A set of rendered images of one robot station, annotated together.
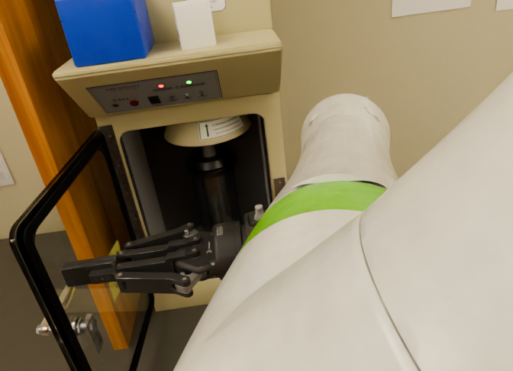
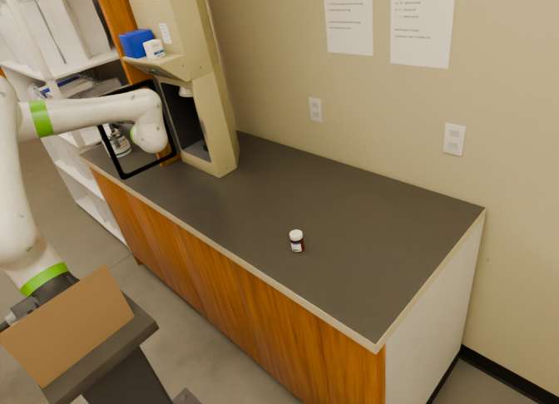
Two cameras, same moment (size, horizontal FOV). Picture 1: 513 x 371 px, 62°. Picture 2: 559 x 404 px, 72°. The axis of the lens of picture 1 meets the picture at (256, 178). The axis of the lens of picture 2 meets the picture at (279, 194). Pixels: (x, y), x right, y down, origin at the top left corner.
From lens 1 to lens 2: 1.47 m
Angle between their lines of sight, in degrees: 44
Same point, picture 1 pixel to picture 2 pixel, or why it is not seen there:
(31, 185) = not seen: hidden behind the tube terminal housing
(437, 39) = (356, 73)
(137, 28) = (133, 48)
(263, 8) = (180, 46)
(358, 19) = (311, 48)
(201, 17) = (150, 48)
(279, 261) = not seen: hidden behind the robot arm
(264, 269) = not seen: hidden behind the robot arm
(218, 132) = (185, 92)
